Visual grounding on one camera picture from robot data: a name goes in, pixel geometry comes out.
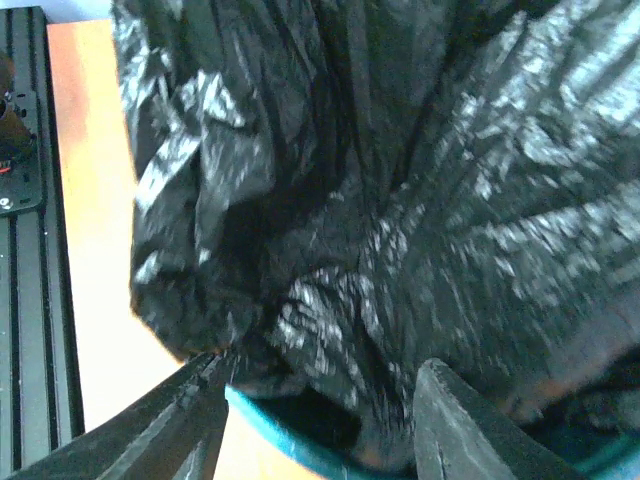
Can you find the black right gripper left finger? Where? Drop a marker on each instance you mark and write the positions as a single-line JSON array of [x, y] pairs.
[[175, 431]]

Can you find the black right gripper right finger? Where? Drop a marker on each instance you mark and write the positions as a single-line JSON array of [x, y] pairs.
[[458, 434]]

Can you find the teal plastic trash bin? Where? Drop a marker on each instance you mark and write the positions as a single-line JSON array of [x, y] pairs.
[[305, 429]]

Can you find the black plastic trash bag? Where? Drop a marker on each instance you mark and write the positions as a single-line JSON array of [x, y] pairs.
[[334, 192]]

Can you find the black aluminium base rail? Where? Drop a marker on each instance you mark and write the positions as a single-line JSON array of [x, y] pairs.
[[41, 402]]

